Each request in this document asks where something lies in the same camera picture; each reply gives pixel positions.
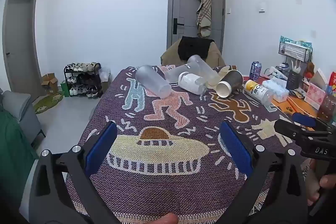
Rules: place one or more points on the black pen holder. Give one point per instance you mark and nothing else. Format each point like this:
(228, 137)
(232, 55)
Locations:
(294, 81)

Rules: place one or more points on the pink flowered box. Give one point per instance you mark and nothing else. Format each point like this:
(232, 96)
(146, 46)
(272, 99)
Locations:
(315, 94)

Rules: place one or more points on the white card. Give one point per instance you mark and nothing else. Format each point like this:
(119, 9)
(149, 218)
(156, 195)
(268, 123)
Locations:
(319, 78)

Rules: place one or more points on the plaid beige scarf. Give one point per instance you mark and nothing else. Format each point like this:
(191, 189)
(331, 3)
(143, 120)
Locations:
(204, 11)

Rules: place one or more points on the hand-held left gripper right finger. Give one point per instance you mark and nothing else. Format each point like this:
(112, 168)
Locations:
(235, 146)

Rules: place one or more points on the orange desk mat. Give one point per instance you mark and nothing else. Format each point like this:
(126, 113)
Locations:
(299, 108)

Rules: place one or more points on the green blanket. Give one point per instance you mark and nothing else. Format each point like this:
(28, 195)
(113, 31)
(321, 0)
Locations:
(10, 145)

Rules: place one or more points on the tan chair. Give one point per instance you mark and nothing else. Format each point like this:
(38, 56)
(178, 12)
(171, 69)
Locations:
(170, 56)

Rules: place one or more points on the blue drink can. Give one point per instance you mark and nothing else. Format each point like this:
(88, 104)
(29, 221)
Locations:
(254, 70)

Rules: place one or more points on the clear plastic cup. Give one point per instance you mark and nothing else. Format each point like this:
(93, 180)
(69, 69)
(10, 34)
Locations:
(208, 71)

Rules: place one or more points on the cardboard box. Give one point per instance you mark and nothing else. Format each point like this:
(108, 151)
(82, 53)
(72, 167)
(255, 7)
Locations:
(50, 82)

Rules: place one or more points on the white wall box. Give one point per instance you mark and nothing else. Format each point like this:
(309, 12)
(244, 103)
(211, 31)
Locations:
(262, 7)

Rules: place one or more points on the large frosted plastic cup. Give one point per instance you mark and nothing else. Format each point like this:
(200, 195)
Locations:
(153, 81)

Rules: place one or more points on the brown plush toy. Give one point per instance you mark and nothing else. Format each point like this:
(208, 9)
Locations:
(310, 69)

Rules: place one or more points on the white power strip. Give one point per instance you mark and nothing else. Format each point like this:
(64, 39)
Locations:
(277, 71)

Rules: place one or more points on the teal packet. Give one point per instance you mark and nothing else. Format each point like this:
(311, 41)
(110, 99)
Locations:
(302, 43)

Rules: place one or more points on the person's left hand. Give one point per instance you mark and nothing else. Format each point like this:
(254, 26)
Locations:
(168, 219)

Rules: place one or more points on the black shoe rack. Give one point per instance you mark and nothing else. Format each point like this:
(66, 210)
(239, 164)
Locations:
(99, 79)

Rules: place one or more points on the black garment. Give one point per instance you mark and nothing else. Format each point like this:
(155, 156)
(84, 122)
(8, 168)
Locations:
(193, 47)

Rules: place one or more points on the group of sneakers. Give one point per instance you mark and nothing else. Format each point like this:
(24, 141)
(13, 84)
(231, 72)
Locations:
(81, 78)

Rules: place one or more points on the plain grey door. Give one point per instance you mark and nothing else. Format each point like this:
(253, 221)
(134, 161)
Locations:
(22, 43)

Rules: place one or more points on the white labelled plastic cup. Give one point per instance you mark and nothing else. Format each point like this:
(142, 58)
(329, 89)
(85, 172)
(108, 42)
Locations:
(190, 81)

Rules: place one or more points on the small frosted plastic cup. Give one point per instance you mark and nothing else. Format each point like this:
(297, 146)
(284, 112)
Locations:
(177, 74)

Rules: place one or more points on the brown paper cup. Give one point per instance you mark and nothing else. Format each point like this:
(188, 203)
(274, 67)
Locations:
(233, 80)

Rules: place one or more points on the white plastic bag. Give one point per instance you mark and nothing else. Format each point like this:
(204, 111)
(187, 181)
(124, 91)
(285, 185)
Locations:
(105, 75)

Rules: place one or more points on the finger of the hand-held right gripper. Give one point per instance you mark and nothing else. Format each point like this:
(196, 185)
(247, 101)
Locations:
(304, 120)
(288, 129)

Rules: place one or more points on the green paper bag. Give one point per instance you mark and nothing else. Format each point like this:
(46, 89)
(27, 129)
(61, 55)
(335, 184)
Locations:
(65, 88)

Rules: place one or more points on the green round rug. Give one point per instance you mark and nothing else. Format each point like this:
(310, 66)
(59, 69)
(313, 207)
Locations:
(48, 103)

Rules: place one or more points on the yellow cap plastic bottle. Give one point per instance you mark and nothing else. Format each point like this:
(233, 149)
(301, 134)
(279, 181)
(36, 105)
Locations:
(258, 91)

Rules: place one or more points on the person's right hand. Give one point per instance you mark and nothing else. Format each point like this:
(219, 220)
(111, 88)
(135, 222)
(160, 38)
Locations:
(312, 182)

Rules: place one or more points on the printed purple blanket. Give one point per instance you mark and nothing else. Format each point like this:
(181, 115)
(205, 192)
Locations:
(162, 182)

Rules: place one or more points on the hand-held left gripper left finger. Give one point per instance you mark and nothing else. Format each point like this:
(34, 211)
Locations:
(101, 146)

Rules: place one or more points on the beige paper cup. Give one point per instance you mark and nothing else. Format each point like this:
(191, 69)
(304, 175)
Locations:
(223, 71)

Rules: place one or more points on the grey door with lock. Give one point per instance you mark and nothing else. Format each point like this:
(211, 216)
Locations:
(183, 3)

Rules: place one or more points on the white tissue pack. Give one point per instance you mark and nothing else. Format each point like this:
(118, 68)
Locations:
(277, 90)

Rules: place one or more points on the grey sofa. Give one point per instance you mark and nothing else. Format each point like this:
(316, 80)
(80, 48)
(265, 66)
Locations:
(23, 116)

